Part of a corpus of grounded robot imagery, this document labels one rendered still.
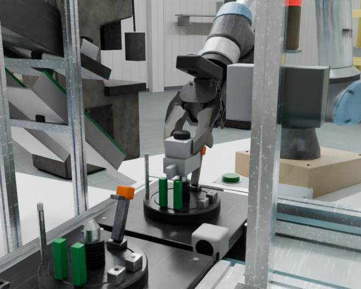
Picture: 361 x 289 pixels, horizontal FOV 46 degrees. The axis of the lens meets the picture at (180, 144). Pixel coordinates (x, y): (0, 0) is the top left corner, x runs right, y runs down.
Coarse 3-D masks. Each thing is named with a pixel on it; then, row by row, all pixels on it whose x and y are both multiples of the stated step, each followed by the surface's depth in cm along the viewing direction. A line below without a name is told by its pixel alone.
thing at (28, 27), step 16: (0, 0) 67; (16, 0) 69; (32, 0) 71; (0, 16) 67; (16, 16) 69; (32, 16) 71; (48, 16) 74; (16, 32) 70; (32, 32) 72; (48, 32) 74; (16, 48) 80; (32, 48) 77; (48, 48) 75; (96, 64) 84
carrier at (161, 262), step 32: (96, 224) 54; (32, 256) 61; (64, 256) 51; (96, 256) 54; (128, 256) 54; (160, 256) 61; (192, 256) 61; (32, 288) 54; (64, 288) 50; (96, 288) 50; (128, 288) 51; (160, 288) 54; (192, 288) 55
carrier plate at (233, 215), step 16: (144, 192) 86; (224, 192) 86; (112, 208) 78; (224, 208) 78; (240, 208) 78; (112, 224) 72; (128, 224) 72; (144, 224) 72; (160, 224) 72; (224, 224) 72; (240, 224) 72; (160, 240) 67; (176, 240) 66
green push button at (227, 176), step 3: (225, 174) 96; (228, 174) 96; (231, 174) 96; (234, 174) 96; (237, 174) 96; (222, 177) 96; (225, 177) 95; (228, 177) 95; (231, 177) 95; (234, 177) 95; (237, 177) 95; (222, 180) 96; (225, 180) 95; (228, 180) 94; (231, 180) 94; (234, 180) 94; (237, 180) 95
